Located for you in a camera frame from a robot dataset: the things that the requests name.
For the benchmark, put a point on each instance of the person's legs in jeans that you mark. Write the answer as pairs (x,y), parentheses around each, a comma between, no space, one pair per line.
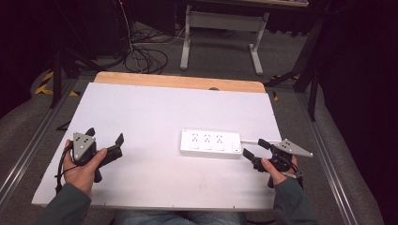
(178,218)

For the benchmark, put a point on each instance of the white power strip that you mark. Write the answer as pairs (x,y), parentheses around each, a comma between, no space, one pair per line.
(209,144)

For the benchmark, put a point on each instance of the person's right hand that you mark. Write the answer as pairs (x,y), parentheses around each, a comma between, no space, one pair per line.
(277,175)

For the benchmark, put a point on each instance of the black tripod stand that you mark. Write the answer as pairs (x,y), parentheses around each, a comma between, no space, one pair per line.
(58,72)

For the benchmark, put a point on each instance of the white metal desk frame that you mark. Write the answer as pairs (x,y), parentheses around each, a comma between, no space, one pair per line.
(220,22)

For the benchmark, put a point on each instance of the yellow black floor tape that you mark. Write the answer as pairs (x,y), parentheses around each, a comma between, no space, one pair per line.
(47,86)

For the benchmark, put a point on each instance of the person's left hand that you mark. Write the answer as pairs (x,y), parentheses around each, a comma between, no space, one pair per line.
(82,175)

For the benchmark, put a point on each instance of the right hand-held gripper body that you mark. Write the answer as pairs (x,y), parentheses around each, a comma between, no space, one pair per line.
(283,151)

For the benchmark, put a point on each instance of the wooden desk top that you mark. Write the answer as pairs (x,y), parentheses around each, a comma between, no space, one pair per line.
(259,2)

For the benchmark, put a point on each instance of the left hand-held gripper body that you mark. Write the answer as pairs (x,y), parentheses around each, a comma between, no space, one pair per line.
(82,146)

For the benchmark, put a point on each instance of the aluminium floor rail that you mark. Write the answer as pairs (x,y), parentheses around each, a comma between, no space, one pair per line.
(34,137)
(328,162)

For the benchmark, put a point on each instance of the white board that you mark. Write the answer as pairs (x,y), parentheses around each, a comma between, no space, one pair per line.
(156,118)

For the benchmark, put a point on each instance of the black metal stand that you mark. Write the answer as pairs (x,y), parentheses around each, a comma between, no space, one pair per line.
(309,81)

